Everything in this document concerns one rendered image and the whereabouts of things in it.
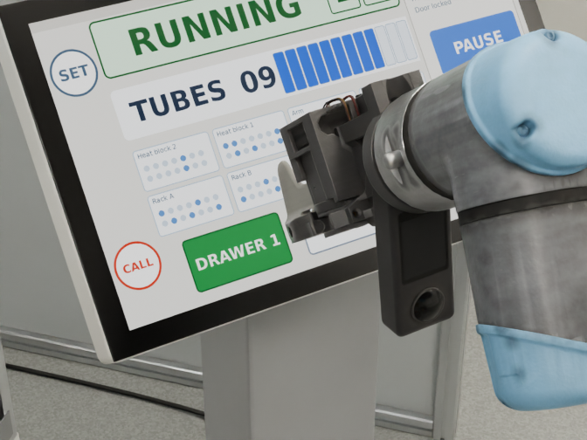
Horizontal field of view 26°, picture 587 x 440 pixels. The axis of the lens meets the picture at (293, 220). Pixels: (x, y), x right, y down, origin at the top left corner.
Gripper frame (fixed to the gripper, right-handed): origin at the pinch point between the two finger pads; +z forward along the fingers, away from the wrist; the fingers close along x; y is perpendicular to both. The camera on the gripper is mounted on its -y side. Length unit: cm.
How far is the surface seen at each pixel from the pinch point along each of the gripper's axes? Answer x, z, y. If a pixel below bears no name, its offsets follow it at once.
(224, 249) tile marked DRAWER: 1.2, 14.8, 1.0
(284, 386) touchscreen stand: -8.4, 36.6, -14.0
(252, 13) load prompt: -8.5, 14.9, 20.3
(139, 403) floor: -23, 148, -19
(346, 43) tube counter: -16.5, 14.9, 15.5
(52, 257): -16, 149, 12
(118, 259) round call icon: 10.4, 14.8, 2.9
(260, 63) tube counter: -7.6, 14.9, 15.8
